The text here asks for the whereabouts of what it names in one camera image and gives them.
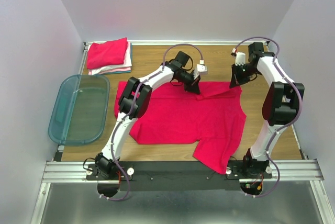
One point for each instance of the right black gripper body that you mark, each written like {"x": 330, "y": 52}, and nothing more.
{"x": 245, "y": 71}

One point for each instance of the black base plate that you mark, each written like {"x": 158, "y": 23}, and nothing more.
{"x": 149, "y": 176}

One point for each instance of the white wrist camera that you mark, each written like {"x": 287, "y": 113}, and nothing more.
{"x": 200, "y": 70}
{"x": 239, "y": 58}

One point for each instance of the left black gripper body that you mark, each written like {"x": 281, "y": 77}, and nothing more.
{"x": 186, "y": 78}

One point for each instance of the aluminium frame rail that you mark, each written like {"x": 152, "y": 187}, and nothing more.
{"x": 284, "y": 170}

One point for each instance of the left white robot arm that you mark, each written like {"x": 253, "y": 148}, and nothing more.
{"x": 134, "y": 102}

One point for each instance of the metal lower shelf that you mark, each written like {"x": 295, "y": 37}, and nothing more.
{"x": 291, "y": 202}

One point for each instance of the teal plastic bin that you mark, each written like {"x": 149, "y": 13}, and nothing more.
{"x": 80, "y": 110}

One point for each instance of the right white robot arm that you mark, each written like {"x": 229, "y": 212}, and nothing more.
{"x": 281, "y": 108}

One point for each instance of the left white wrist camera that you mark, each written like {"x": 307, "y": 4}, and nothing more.
{"x": 200, "y": 70}

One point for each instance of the folded white t-shirt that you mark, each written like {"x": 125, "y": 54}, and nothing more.
{"x": 108, "y": 67}

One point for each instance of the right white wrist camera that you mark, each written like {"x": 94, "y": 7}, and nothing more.
{"x": 239, "y": 58}

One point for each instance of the folded pink t-shirt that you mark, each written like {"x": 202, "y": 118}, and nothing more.
{"x": 114, "y": 71}

